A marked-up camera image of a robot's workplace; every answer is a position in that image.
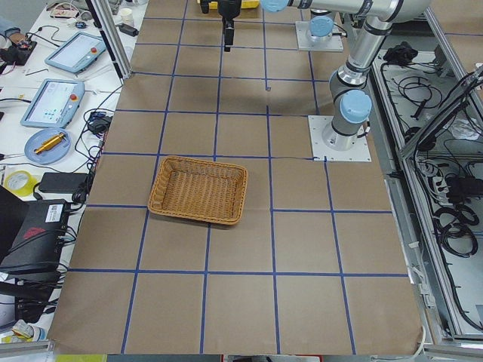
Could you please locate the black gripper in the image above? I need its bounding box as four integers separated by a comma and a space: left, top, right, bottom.
217, 0, 242, 52

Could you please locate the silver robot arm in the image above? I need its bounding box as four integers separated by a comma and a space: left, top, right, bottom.
308, 9, 346, 44
260, 0, 430, 152

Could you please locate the spare yellow tape roll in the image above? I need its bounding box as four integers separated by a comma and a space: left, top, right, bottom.
4, 170, 37, 198

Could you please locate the far teach pendant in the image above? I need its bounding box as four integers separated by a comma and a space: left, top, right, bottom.
45, 32, 106, 74

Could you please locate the teach pendant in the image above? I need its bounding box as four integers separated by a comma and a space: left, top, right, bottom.
45, 32, 106, 74
20, 78, 85, 128

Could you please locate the brown wicker basket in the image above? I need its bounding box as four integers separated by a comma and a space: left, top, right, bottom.
147, 155, 248, 225

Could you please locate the near teach pendant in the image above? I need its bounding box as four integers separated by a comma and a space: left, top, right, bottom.
20, 78, 85, 128

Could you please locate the brass cylinder tool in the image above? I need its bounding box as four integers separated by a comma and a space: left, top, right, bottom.
34, 133, 66, 155

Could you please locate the blue plate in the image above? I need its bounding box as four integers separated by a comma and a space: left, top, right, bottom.
24, 127, 72, 164

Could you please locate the black power adapter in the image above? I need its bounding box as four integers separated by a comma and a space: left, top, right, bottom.
38, 173, 88, 194

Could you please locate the black computer box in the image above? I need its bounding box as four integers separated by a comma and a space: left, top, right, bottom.
1, 199, 69, 275

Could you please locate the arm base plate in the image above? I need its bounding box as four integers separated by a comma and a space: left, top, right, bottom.
308, 115, 371, 162
294, 20, 345, 52

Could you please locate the aluminium frame post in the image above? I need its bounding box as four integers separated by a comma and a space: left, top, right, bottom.
86, 0, 132, 80

